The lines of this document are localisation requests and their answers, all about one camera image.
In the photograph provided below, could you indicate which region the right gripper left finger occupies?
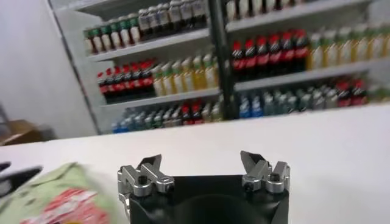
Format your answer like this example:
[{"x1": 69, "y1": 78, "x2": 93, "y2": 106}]
[{"x1": 117, "y1": 153, "x2": 176, "y2": 214}]

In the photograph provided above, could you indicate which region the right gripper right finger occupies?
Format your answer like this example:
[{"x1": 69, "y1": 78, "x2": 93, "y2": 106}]
[{"x1": 239, "y1": 150, "x2": 291, "y2": 195}]

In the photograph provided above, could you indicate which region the light green polo shirt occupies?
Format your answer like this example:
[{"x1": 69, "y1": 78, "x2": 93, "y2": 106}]
[{"x1": 0, "y1": 163, "x2": 122, "y2": 224}]

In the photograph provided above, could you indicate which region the brown cardboard box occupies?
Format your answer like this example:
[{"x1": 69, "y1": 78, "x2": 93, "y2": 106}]
[{"x1": 0, "y1": 119, "x2": 57, "y2": 147}]

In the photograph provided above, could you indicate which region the clear green water bottle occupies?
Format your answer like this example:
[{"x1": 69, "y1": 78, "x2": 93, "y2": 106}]
[
  {"x1": 136, "y1": 113, "x2": 147, "y2": 131},
  {"x1": 262, "y1": 93, "x2": 275, "y2": 116},
  {"x1": 274, "y1": 91, "x2": 287, "y2": 115},
  {"x1": 129, "y1": 114, "x2": 140, "y2": 131}
]

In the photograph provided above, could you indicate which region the dark drink bottle white cap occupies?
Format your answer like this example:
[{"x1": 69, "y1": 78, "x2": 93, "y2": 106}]
[
  {"x1": 172, "y1": 106, "x2": 183, "y2": 127},
  {"x1": 285, "y1": 90, "x2": 299, "y2": 114},
  {"x1": 154, "y1": 110, "x2": 165, "y2": 128},
  {"x1": 297, "y1": 89, "x2": 312, "y2": 113},
  {"x1": 145, "y1": 111, "x2": 156, "y2": 130},
  {"x1": 163, "y1": 108, "x2": 174, "y2": 128},
  {"x1": 323, "y1": 86, "x2": 338, "y2": 110},
  {"x1": 310, "y1": 88, "x2": 325, "y2": 111}
]

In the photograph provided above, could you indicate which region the red cap cola bottle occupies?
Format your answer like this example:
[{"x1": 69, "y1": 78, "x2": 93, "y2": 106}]
[
  {"x1": 255, "y1": 36, "x2": 269, "y2": 79},
  {"x1": 181, "y1": 103, "x2": 193, "y2": 125},
  {"x1": 133, "y1": 62, "x2": 145, "y2": 97},
  {"x1": 124, "y1": 65, "x2": 136, "y2": 97},
  {"x1": 97, "y1": 72, "x2": 108, "y2": 101},
  {"x1": 142, "y1": 60, "x2": 155, "y2": 96},
  {"x1": 268, "y1": 33, "x2": 282, "y2": 76},
  {"x1": 292, "y1": 29, "x2": 309, "y2": 73},
  {"x1": 106, "y1": 69, "x2": 118, "y2": 100},
  {"x1": 231, "y1": 41, "x2": 245, "y2": 82},
  {"x1": 350, "y1": 79, "x2": 367, "y2": 107},
  {"x1": 115, "y1": 66, "x2": 127, "y2": 98},
  {"x1": 191, "y1": 102, "x2": 203, "y2": 125},
  {"x1": 336, "y1": 80, "x2": 352, "y2": 108},
  {"x1": 280, "y1": 31, "x2": 295, "y2": 75},
  {"x1": 243, "y1": 38, "x2": 257, "y2": 80}
]

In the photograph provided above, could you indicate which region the beverage display shelf unit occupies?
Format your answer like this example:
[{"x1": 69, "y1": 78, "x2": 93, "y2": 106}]
[
  {"x1": 47, "y1": 0, "x2": 228, "y2": 135},
  {"x1": 210, "y1": 0, "x2": 390, "y2": 119}
]

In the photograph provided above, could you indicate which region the green cap tea bottle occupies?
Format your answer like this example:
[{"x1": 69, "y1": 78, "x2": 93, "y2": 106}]
[
  {"x1": 129, "y1": 13, "x2": 141, "y2": 44},
  {"x1": 101, "y1": 24, "x2": 112, "y2": 51},
  {"x1": 83, "y1": 29, "x2": 94, "y2": 55},
  {"x1": 110, "y1": 21, "x2": 121, "y2": 49},
  {"x1": 92, "y1": 27, "x2": 103, "y2": 53},
  {"x1": 119, "y1": 17, "x2": 131, "y2": 46}
]

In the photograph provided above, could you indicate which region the dark bottle blue white label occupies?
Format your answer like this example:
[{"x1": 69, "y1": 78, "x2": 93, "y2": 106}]
[
  {"x1": 158, "y1": 3, "x2": 170, "y2": 37},
  {"x1": 179, "y1": 0, "x2": 192, "y2": 31},
  {"x1": 168, "y1": 0, "x2": 181, "y2": 34},
  {"x1": 148, "y1": 5, "x2": 160, "y2": 39},
  {"x1": 138, "y1": 9, "x2": 150, "y2": 41},
  {"x1": 190, "y1": 0, "x2": 207, "y2": 29}
]

